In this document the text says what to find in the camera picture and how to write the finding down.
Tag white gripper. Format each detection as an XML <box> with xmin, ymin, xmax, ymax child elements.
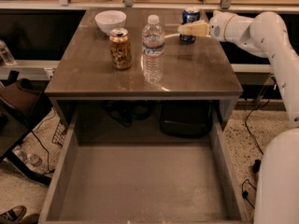
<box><xmin>178</xmin><ymin>10</ymin><xmax>253</xmax><ymax>43</ymax></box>

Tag blue pepsi can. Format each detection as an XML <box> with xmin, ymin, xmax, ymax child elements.
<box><xmin>179</xmin><ymin>7</ymin><xmax>200</xmax><ymax>44</ymax></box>

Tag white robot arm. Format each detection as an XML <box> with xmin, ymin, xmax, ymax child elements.
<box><xmin>178</xmin><ymin>11</ymin><xmax>299</xmax><ymax>224</ymax></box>

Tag gold soda can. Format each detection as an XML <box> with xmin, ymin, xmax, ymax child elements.
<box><xmin>109</xmin><ymin>28</ymin><xmax>132</xmax><ymax>70</ymax></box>

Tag grey cabinet with glossy top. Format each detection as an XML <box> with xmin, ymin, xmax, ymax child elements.
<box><xmin>46</xmin><ymin>8</ymin><xmax>242</xmax><ymax>123</ymax></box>

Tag open grey top drawer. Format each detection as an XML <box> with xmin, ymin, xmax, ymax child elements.
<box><xmin>39</xmin><ymin>105</ymin><xmax>250</xmax><ymax>224</ymax></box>

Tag clear plastic water bottle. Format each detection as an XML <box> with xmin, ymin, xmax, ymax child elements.
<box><xmin>142</xmin><ymin>15</ymin><xmax>165</xmax><ymax>83</ymax></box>

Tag white bowl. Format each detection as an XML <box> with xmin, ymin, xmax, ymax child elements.
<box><xmin>94</xmin><ymin>10</ymin><xmax>127</xmax><ymax>35</ymax></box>

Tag dark chair at left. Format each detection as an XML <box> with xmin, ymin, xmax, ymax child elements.
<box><xmin>0</xmin><ymin>71</ymin><xmax>52</xmax><ymax>186</ymax></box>

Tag plastic bottle on left shelf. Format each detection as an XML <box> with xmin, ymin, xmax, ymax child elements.
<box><xmin>0</xmin><ymin>40</ymin><xmax>17</xmax><ymax>65</ymax></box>

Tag plastic bottle on floor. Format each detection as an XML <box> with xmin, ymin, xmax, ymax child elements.
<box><xmin>14</xmin><ymin>149</ymin><xmax>47</xmax><ymax>175</ymax></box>

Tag shoe on floor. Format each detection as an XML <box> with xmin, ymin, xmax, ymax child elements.
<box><xmin>0</xmin><ymin>205</ymin><xmax>27</xmax><ymax>224</ymax></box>

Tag black cable on floor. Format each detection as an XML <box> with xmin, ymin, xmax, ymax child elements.
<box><xmin>241</xmin><ymin>100</ymin><xmax>271</xmax><ymax>209</ymax></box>

